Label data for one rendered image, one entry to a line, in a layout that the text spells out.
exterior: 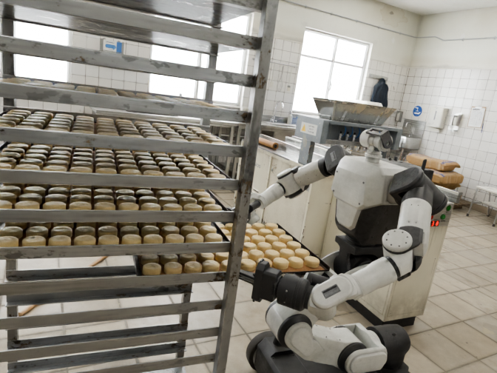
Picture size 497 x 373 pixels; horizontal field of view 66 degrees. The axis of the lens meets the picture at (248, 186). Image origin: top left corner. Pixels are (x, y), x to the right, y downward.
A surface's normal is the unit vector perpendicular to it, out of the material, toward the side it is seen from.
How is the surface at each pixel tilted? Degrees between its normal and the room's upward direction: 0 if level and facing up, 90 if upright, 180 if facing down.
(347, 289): 44
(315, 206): 90
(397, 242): 35
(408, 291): 90
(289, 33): 90
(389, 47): 90
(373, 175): 62
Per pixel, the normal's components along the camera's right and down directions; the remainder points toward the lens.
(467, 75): -0.88, 0.00
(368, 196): -0.39, 0.10
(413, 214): -0.28, -0.74
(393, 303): 0.40, 0.28
